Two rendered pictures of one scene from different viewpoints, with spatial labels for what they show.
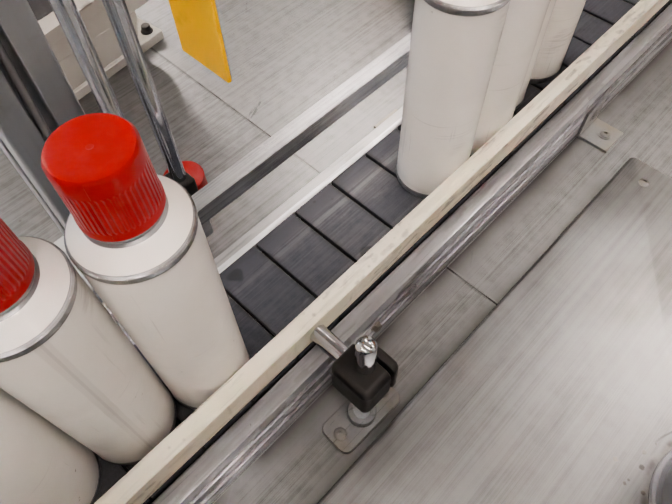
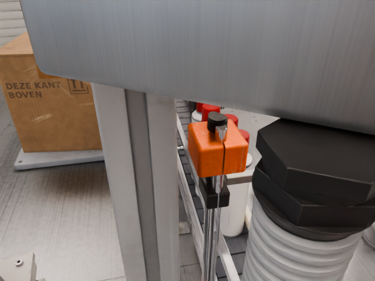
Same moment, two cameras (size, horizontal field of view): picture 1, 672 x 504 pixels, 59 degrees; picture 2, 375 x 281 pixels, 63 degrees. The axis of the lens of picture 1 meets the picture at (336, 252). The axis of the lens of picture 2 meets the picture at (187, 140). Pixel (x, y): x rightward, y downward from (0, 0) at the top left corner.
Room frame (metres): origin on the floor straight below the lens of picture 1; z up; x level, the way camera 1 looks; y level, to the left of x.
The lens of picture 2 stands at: (0.13, 0.30, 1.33)
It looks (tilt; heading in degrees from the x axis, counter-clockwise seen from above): 32 degrees down; 303
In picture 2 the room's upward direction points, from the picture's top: straight up
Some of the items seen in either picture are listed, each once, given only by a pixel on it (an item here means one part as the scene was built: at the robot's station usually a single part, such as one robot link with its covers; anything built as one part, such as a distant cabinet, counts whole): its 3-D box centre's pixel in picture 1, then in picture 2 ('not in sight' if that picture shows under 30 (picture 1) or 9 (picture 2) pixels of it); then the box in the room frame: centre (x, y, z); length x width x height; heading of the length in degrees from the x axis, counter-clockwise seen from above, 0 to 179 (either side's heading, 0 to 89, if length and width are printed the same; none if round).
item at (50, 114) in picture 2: not in sight; (72, 83); (0.88, -0.22, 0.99); 0.30 x 0.24 x 0.27; 127
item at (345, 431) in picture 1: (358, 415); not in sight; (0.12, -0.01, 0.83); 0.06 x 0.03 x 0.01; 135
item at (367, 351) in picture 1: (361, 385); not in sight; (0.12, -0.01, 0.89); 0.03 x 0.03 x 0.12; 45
